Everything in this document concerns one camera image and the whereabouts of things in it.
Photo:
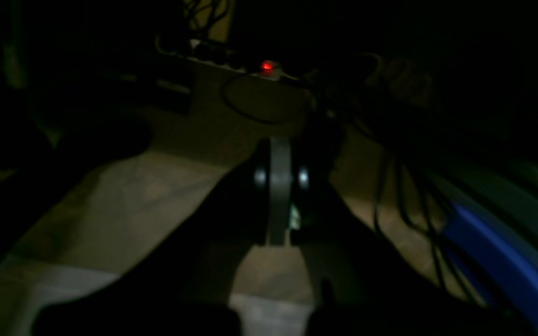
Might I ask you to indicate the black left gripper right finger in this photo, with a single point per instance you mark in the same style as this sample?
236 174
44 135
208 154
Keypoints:
362 284

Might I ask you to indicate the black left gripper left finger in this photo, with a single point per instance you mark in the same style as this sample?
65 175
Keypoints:
182 288

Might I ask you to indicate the blue plastic box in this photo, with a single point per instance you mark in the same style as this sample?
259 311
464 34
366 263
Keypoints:
510 264

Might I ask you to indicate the black power strip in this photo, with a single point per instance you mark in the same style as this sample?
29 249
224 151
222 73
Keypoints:
219 56

